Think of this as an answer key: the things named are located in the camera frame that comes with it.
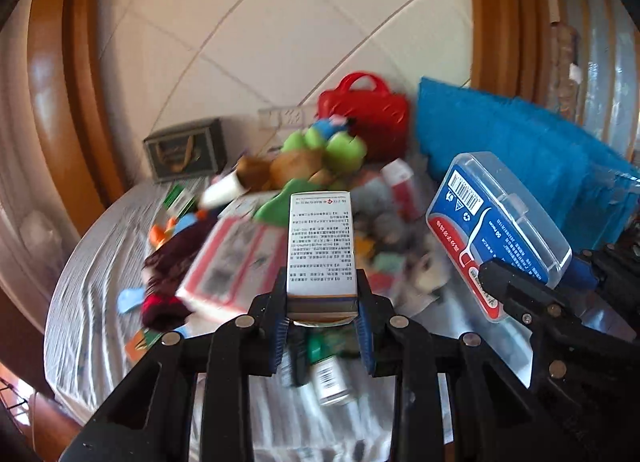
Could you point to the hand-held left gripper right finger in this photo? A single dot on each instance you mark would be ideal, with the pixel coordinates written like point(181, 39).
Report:
point(364, 342)

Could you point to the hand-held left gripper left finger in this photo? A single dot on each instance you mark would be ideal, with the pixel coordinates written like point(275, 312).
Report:
point(279, 342)

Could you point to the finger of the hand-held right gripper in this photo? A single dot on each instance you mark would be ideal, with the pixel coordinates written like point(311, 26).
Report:
point(581, 273)
point(520, 292)

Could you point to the clear plastic floss box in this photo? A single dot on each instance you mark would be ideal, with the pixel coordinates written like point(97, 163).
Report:
point(500, 212)

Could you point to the white printed medicine box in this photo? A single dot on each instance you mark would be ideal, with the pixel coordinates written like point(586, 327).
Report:
point(320, 242)

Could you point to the blue storage bin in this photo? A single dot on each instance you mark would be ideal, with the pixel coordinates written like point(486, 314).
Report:
point(500, 127)

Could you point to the white cloth covered desktop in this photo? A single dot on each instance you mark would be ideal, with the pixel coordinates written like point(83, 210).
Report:
point(100, 262)

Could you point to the white bottle with barcode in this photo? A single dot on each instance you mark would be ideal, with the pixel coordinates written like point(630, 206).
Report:
point(330, 382)

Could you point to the red and white packet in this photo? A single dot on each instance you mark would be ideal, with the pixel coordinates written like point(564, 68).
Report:
point(230, 267)

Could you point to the white and dark plush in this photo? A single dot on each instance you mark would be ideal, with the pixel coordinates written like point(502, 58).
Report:
point(425, 269)

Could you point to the dark red plush toy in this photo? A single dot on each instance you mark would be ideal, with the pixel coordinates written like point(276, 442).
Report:
point(167, 272)

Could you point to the green cloth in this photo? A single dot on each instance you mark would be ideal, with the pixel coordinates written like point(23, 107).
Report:
point(272, 209)

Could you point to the orange and green card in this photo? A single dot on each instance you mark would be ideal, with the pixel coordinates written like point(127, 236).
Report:
point(142, 344)

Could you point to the light blue plastic piece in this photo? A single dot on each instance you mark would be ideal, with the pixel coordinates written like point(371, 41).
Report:
point(130, 299)

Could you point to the red and white tube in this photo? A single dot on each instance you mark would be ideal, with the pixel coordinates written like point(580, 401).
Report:
point(402, 187)

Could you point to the orange small toy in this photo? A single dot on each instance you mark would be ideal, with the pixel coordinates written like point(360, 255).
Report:
point(161, 234)

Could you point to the white paper cup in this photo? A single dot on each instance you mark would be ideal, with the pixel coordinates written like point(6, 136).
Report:
point(220, 192)

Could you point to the green card packet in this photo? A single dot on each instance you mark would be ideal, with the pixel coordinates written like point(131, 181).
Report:
point(179, 199)

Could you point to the brown plush toy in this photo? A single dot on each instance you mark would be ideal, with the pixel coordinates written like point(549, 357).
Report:
point(290, 167)

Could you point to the green plush toy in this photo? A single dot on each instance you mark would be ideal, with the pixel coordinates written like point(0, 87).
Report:
point(340, 149)

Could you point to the grey gift box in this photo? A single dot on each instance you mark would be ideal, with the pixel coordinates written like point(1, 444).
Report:
point(185, 152)

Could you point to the red plastic handbag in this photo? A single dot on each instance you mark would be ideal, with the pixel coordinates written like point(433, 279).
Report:
point(370, 112)

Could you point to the white wall socket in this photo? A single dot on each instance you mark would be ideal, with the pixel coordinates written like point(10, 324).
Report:
point(280, 117)

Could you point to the wooden door frame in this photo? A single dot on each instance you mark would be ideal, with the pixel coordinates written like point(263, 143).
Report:
point(55, 92)
point(505, 17)

